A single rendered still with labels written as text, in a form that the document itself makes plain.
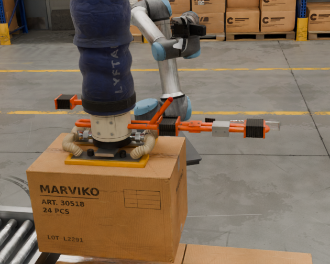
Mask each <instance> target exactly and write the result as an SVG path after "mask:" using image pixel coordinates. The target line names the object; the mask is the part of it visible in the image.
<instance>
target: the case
mask: <svg viewBox="0 0 330 264"><path fill-rule="evenodd" d="M67 134H69V133H61V134H60V135H59V136H58V137H57V138H56V140H55V141H54V142H53V143H52V144H51V145H50V146H49V147H48V148H47V149H46V150H45V151H44V152H43V153H42V154H41V155H40V156H39V157H38V158H37V159H36V161H35V162H34V163H33V164H32V165H31V166H30V167H29V168H28V169H27V170H26V175H27V181H28V187H29V194H30V200H31V206H32V213H33V217H34V223H35V229H36V235H37V242H38V248H39V251H40V252H51V253H58V254H71V255H83V256H96V257H108V258H120V259H133V260H145V261H158V262H170V263H174V260H175V256H176V253H177V249H178V246H179V242H180V238H181V235H182V231H183V227H184V223H185V220H186V216H187V213H188V197H187V178H186V141H185V137H162V136H159V137H158V141H157V143H156V145H155V147H154V148H153V149H152V151H151V152H150V153H148V154H149V159H148V161H147V163H146V165H145V167H144V168H128V167H106V166H84V165H73V164H65V163H64V161H65V159H66V158H67V157H68V156H69V154H70V153H71V152H68V151H65V150H64V149H63V148H62V142H63V139H64V138H65V136H66V135H67Z"/></svg>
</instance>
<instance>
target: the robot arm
mask: <svg viewBox="0 0 330 264"><path fill-rule="evenodd" d="M171 16H172V9H171V6H170V3H169V1H168V0H143V1H138V2H136V3H134V4H133V5H132V6H131V20H130V23H131V24H132V25H134V26H137V28H138V29H139V30H140V32H141V33H142V35H143V36H144V37H145V39H146V40H147V41H148V43H149V44H150V45H151V51H152V55H153V57H154V59H155V60H156V61H157V62H158V68H159V74H160V80H161V86H162V92H163V94H162V95H161V96H160V99H161V101H157V99H155V98H154V99H152V98H148V99H145V100H141V101H139V102H137V103H136V106H135V107H134V116H135V120H148V121H151V120H152V118H153V117H154V116H155V114H156V113H157V111H158V110H159V109H160V108H161V107H162V105H163V104H164V103H165V101H166V100H167V99H168V97H172V98H173V102H172V103H171V104H170V105H169V106H168V108H167V109H166V110H165V111H164V113H163V114H162V118H163V116H180V120H181V122H183V121H186V120H189V119H190V117H191V114H192V106H191V101H190V99H189V97H188V96H185V93H184V92H182V91H181V88H180V82H179V75H178V69H177V63H176V58H178V57H183V58H184V59H193V58H196V57H198V56H199V55H200V54H201V47H200V36H205V35H206V26H204V25H199V17H198V15H197V14H196V13H195V12H192V11H187V12H185V13H183V14H182V15H181V17H174V18H172V19H173V20H176V21H172V22H171V23H170V17H171ZM170 24H171V25H170ZM171 29H172V33H171ZM173 37H174V38H173ZM176 37H181V38H179V39H175V38H176Z"/></svg>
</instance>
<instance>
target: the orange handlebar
mask: <svg viewBox="0 0 330 264"><path fill-rule="evenodd" d="M74 105H82V101H81V100H74ZM149 122H150V121H148V120H131V123H147V124H128V126H127V128H128V129H150V130H157V122H158V121H156V123H155V124H154V125H150V124H148V123H149ZM212 124H213V123H203V122H202V121H201V120H191V121H190V122H180V125H178V130H181V131H189V133H201V132H202V131H212ZM75 126H76V127H87V128H91V120H90V119H78V120H77V121H76V122H75ZM269 130H270V127H269V126H268V125H266V131H265V133H267V132H269ZM229 132H230V133H243V132H244V124H237V123H230V127H229Z"/></svg>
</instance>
